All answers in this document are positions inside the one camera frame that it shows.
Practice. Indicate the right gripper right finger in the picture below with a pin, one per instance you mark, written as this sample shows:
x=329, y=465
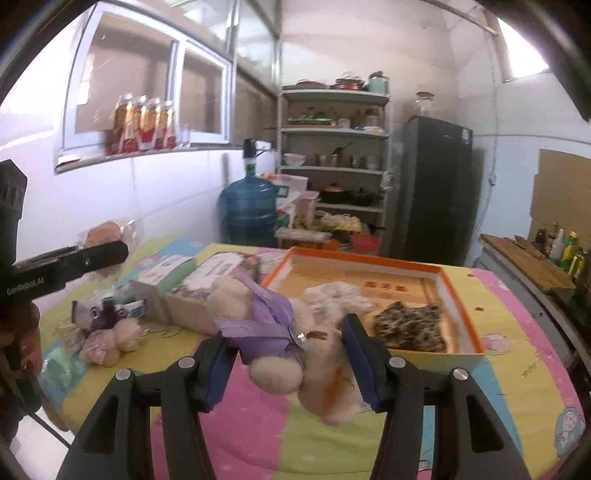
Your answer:
x=470, y=440

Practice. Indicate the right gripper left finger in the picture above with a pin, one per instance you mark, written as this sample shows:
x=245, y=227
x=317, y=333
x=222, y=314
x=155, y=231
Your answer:
x=114, y=440

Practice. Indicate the small pink plush toy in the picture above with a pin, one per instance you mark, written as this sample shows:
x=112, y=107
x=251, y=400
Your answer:
x=104, y=347

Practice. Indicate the bread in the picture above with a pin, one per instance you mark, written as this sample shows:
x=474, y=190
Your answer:
x=129, y=231

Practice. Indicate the leopard print scrunchie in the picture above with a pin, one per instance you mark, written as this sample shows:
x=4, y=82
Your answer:
x=410, y=328

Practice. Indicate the white floral scrunchie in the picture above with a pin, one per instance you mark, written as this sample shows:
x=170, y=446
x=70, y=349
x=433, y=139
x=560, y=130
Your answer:
x=331, y=302

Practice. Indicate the green white tissue box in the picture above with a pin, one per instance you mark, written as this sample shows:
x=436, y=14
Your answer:
x=154, y=281

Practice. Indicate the colourful cartoon quilt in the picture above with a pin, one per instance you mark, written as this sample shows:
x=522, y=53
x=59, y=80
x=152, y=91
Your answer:
x=252, y=435

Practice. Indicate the orange shallow cardboard box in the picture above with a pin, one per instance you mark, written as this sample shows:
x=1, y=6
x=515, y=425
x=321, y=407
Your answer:
x=385, y=281

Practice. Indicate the floral tissue box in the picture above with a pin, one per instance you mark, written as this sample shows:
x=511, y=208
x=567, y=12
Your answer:
x=214, y=290

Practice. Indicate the wooden cutting board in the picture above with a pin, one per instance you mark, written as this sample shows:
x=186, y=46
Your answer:
x=529, y=262

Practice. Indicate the red drink bottle pack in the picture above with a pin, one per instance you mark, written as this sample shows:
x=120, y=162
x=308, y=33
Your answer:
x=142, y=124

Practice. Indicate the white spray bottle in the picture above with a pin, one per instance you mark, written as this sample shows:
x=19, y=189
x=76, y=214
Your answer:
x=557, y=247

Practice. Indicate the green yellow bottle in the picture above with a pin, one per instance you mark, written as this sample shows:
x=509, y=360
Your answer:
x=569, y=251

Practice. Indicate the black refrigerator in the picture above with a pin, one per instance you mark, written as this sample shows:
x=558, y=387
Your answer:
x=436, y=199

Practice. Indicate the red plastic basket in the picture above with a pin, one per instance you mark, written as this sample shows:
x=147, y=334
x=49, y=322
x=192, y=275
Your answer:
x=365, y=243

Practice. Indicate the blue water jug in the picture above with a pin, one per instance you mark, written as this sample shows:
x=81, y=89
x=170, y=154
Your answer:
x=247, y=207

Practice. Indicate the grey metal shelf rack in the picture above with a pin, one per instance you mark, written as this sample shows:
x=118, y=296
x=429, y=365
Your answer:
x=341, y=139

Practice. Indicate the glass jar on fridge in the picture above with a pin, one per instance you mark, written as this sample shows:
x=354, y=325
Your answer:
x=424, y=104

